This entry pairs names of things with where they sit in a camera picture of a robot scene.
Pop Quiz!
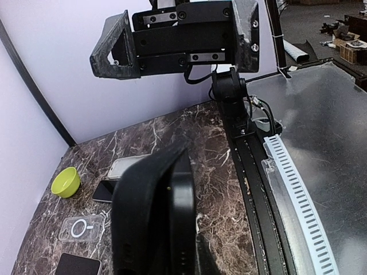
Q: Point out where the black front table rail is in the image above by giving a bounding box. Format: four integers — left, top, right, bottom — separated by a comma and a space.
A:
217, 100, 299, 275

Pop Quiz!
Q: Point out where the black phone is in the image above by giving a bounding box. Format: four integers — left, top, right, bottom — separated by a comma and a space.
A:
169, 150, 196, 274

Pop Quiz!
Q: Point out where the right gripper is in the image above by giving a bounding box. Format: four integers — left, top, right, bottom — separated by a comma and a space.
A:
89, 0, 260, 79

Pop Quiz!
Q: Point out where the white silicone phone case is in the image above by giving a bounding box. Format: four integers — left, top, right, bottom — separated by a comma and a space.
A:
107, 154, 149, 180

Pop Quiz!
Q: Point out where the white slotted cable duct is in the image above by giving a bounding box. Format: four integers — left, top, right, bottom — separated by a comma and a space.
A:
261, 135, 339, 274

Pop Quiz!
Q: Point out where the cardboard box with clutter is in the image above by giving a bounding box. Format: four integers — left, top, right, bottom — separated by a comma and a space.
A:
333, 31, 366, 65

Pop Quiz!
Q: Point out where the rolled grey mat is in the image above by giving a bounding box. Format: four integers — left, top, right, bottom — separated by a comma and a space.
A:
283, 40, 318, 64

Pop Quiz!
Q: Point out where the clear magsafe phone case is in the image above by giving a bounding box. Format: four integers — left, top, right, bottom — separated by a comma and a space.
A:
58, 215, 104, 242

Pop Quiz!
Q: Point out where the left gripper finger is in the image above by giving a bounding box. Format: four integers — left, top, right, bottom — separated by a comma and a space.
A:
196, 234, 221, 275

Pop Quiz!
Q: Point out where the right black frame post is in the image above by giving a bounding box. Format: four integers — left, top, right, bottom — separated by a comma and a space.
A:
1, 21, 77, 147

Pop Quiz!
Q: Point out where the black silicone phone case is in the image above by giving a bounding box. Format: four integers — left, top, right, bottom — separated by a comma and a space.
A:
111, 142, 188, 274

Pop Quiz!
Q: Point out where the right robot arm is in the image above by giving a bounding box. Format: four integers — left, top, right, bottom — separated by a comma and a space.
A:
89, 1, 260, 120

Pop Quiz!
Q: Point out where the green bowl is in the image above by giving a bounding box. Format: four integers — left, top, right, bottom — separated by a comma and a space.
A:
51, 167, 81, 198

